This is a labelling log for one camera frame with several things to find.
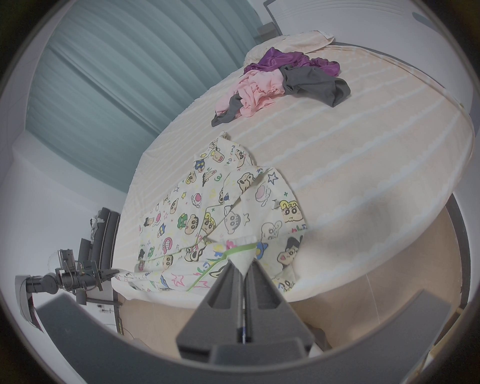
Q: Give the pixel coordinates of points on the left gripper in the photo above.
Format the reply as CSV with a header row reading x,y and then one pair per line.
x,y
88,279

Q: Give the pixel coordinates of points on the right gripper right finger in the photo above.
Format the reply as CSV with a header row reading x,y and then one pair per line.
x,y
277,326

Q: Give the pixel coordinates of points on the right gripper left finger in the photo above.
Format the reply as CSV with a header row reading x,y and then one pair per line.
x,y
210,330

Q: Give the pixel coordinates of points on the white printed pyjama top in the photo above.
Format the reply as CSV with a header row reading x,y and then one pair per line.
x,y
210,210

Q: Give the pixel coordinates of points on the bed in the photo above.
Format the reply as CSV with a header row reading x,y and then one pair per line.
x,y
356,150

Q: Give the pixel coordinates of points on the blue-green curtain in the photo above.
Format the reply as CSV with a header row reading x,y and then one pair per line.
x,y
112,75

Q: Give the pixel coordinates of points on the pink garment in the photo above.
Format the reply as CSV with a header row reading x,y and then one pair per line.
x,y
258,90

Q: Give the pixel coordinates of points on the dark grey garment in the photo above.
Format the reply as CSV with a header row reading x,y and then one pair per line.
x,y
315,82

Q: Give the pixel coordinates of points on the purple garment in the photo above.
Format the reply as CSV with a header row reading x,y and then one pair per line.
x,y
281,58

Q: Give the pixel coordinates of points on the cream pillow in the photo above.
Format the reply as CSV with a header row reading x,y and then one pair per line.
x,y
307,41

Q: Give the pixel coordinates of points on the grey bedside table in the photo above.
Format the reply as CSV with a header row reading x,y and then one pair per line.
x,y
268,30

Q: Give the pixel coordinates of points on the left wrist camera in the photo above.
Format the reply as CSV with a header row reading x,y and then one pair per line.
x,y
66,258

